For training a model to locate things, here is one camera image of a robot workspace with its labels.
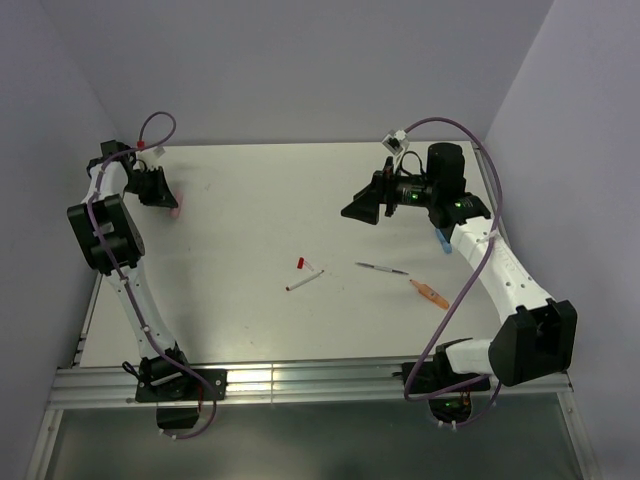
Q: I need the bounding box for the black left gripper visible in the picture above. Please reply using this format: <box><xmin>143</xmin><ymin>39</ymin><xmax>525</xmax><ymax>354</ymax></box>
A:
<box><xmin>125</xmin><ymin>166</ymin><xmax>179</xmax><ymax>208</ymax></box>

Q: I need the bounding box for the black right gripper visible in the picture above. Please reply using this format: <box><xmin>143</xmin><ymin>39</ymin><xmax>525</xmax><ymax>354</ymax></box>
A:
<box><xmin>341</xmin><ymin>156</ymin><xmax>439</xmax><ymax>225</ymax></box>

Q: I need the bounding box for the pink highlighter pen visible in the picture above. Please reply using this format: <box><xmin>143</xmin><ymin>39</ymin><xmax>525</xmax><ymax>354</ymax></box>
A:
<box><xmin>169</xmin><ymin>190</ymin><xmax>184</xmax><ymax>219</ymax></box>

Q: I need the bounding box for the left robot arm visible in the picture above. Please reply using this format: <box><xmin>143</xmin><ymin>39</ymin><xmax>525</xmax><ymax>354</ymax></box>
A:
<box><xmin>67</xmin><ymin>140</ymin><xmax>195</xmax><ymax>399</ymax></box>

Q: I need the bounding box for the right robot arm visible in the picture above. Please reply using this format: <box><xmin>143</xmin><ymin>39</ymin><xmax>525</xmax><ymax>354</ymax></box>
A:
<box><xmin>341</xmin><ymin>142</ymin><xmax>578</xmax><ymax>393</ymax></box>

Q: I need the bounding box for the purple ballpoint pen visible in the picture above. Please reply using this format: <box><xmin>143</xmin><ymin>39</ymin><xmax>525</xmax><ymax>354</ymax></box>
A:
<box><xmin>355</xmin><ymin>262</ymin><xmax>409</xmax><ymax>276</ymax></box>

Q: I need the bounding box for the blue highlighter pen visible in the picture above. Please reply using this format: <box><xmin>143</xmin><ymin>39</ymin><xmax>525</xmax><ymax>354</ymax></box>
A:
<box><xmin>435</xmin><ymin>229</ymin><xmax>453</xmax><ymax>254</ymax></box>

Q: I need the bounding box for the white pen with red tip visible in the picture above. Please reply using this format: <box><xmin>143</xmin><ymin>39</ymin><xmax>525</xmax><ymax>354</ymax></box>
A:
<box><xmin>285</xmin><ymin>270</ymin><xmax>325</xmax><ymax>292</ymax></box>

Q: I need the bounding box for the orange highlighter pen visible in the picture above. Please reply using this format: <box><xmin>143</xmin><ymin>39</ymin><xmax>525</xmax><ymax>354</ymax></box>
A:
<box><xmin>410</xmin><ymin>279</ymin><xmax>449</xmax><ymax>310</ymax></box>

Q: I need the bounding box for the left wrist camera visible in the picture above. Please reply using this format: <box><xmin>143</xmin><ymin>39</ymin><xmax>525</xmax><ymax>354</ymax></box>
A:
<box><xmin>136</xmin><ymin>140</ymin><xmax>165</xmax><ymax>168</ymax></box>

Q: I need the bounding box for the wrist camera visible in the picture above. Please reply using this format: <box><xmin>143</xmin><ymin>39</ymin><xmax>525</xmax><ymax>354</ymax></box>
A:
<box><xmin>136</xmin><ymin>140</ymin><xmax>165</xmax><ymax>168</ymax></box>
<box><xmin>381</xmin><ymin>130</ymin><xmax>410</xmax><ymax>164</ymax></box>

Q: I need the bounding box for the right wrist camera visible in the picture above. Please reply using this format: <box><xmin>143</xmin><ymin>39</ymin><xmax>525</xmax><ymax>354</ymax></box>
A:
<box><xmin>381</xmin><ymin>130</ymin><xmax>410</xmax><ymax>164</ymax></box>

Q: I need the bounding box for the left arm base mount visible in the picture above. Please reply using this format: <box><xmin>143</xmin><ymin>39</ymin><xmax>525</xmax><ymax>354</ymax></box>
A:
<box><xmin>122</xmin><ymin>358</ymin><xmax>227</xmax><ymax>434</ymax></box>

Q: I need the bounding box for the aluminium rail frame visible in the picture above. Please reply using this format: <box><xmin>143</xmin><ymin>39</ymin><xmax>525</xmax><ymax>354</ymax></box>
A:
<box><xmin>28</xmin><ymin>143</ymin><xmax>600</xmax><ymax>479</ymax></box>

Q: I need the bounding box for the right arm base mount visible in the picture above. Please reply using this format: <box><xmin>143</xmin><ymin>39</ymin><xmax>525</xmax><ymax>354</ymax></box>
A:
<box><xmin>410</xmin><ymin>353</ymin><xmax>491</xmax><ymax>425</ymax></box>

